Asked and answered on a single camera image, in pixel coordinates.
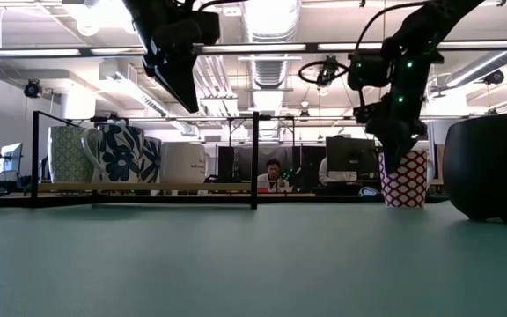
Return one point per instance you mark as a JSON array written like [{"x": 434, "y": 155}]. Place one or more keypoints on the black frame wooden shelf rack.
[{"x": 254, "y": 154}]

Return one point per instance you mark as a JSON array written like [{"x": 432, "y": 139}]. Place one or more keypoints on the white computer monitor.
[{"x": 11, "y": 157}]

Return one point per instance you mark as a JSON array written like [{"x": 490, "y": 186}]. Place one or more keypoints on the dark computer monitor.
[{"x": 350, "y": 154}]

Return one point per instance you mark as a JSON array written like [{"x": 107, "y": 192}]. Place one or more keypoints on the person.
[
  {"x": 273, "y": 176},
  {"x": 326, "y": 174}
]

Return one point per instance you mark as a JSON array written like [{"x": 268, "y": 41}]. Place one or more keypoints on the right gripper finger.
[{"x": 394, "y": 158}]

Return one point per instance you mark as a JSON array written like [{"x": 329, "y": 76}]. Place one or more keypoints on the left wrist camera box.
[{"x": 200, "y": 28}]

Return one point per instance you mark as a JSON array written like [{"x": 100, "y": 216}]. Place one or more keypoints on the round black mug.
[{"x": 491, "y": 167}]

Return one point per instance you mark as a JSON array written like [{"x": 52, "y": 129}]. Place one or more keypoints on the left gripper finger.
[{"x": 185, "y": 83}]

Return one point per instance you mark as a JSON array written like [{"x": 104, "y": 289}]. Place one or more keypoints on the black ceiling camera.
[
  {"x": 494, "y": 77},
  {"x": 32, "y": 89},
  {"x": 327, "y": 70}
]

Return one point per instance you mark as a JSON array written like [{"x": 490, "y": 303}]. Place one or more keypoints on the cream mug with black text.
[{"x": 183, "y": 163}]

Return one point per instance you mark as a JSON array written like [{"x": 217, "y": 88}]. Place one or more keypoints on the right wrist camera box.
[{"x": 368, "y": 70}]

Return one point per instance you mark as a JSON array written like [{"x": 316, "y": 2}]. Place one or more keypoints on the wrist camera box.
[
  {"x": 200, "y": 28},
  {"x": 368, "y": 70}
]

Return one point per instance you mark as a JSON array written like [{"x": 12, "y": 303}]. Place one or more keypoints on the red white lattice mug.
[{"x": 407, "y": 189}]

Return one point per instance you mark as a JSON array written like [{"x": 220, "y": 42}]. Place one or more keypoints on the tall white blue-floral mug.
[{"x": 121, "y": 154}]

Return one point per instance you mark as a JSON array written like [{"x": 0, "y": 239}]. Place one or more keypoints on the green patterned mug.
[{"x": 66, "y": 154}]

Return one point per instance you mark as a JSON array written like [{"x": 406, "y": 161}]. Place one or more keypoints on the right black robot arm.
[{"x": 438, "y": 17}]

